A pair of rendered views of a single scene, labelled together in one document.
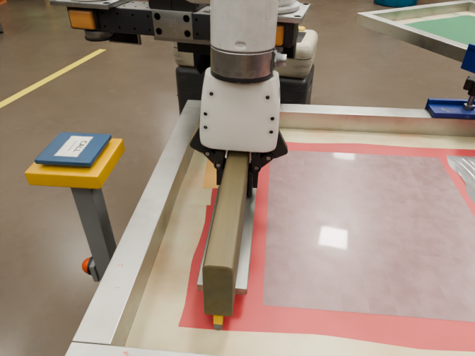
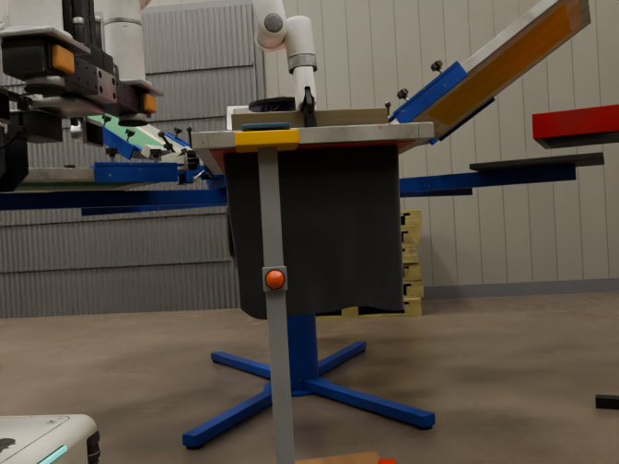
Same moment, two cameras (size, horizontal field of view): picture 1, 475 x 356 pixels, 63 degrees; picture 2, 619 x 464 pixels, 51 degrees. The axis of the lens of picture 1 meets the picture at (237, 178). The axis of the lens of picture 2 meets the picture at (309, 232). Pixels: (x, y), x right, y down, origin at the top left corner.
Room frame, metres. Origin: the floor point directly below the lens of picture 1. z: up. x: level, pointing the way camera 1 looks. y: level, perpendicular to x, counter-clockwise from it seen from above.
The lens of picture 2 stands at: (0.76, 1.65, 0.76)
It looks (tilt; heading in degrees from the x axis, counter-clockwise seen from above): 1 degrees down; 260
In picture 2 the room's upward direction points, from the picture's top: 3 degrees counter-clockwise
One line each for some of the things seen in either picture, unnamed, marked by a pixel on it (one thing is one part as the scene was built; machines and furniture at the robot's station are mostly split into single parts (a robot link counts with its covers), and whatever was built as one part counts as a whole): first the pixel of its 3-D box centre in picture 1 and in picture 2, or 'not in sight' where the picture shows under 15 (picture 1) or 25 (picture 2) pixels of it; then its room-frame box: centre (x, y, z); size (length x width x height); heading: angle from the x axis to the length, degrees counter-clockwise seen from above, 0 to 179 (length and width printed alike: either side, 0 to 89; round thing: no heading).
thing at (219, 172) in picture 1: (215, 168); (310, 121); (0.45, 0.03, 1.02); 0.03 x 0.03 x 0.07; 85
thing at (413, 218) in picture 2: not in sight; (351, 262); (-0.53, -3.58, 0.41); 1.15 x 0.80 x 0.82; 164
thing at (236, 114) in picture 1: (240, 106); (305, 87); (0.45, 0.00, 1.12); 0.10 x 0.08 x 0.11; 84
